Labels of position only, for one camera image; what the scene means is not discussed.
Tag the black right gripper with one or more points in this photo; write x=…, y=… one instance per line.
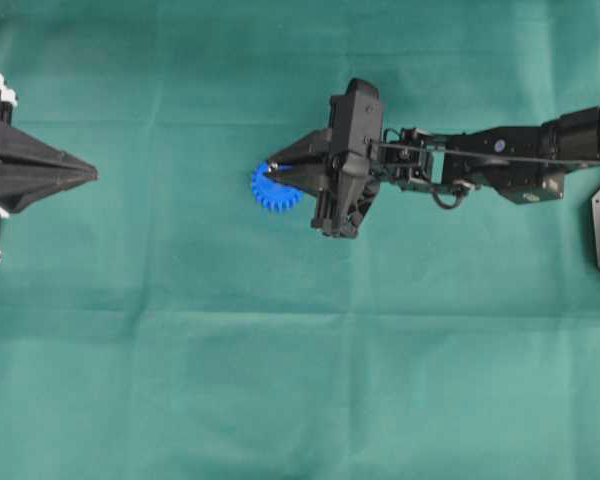
x=346, y=186

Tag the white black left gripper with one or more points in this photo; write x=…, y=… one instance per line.
x=23, y=186

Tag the blue small plastic gear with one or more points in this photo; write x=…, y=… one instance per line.
x=272, y=196

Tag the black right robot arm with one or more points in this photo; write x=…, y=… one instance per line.
x=523, y=164

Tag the green table cloth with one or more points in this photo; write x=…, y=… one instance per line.
x=158, y=323

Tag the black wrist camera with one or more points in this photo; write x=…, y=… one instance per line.
x=364, y=115

